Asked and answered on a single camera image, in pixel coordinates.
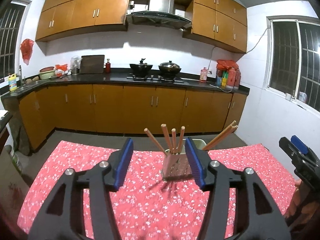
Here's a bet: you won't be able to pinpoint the white cup on sill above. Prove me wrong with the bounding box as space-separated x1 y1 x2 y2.
285 93 292 101

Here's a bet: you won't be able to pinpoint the right window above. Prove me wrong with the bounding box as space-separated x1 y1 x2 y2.
267 19 319 111

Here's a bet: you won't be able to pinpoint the window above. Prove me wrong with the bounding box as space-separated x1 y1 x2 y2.
267 19 319 111
0 0 30 82

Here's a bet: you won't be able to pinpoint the red floral tablecloth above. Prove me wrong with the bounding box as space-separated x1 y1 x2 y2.
17 141 295 239

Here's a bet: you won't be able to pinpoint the beige perforated utensil holder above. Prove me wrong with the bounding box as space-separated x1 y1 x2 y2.
161 139 193 181

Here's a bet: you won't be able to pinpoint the pink bottle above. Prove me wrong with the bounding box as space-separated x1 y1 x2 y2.
200 67 208 82

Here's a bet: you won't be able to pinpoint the lower wooden cabinets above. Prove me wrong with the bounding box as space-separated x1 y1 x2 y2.
18 84 247 150

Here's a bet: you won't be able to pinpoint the green basin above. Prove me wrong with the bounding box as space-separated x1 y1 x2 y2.
39 67 55 80

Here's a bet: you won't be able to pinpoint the black countertop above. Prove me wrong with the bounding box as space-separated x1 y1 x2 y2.
1 68 250 100

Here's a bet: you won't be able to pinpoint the yellow detergent bottle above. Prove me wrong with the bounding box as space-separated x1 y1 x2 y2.
8 74 17 92

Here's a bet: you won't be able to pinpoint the red bag on counter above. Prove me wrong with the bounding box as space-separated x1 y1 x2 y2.
55 64 68 77

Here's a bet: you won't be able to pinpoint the black wok with lid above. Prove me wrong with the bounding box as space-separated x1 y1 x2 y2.
158 61 181 79

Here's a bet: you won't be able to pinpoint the dark cutting board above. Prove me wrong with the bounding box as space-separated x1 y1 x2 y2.
80 55 105 74

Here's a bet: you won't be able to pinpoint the red sauce bottle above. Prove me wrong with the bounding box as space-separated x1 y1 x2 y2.
105 59 111 73

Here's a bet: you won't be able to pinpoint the steel range hood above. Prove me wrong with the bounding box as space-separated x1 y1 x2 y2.
126 0 193 30

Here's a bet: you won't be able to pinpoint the left window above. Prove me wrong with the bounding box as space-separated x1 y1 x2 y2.
0 0 30 82

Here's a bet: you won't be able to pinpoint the black wok with handle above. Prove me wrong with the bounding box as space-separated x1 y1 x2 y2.
130 59 153 77

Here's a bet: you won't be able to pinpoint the red plastic bag on wall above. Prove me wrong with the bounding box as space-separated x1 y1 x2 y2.
20 38 34 65

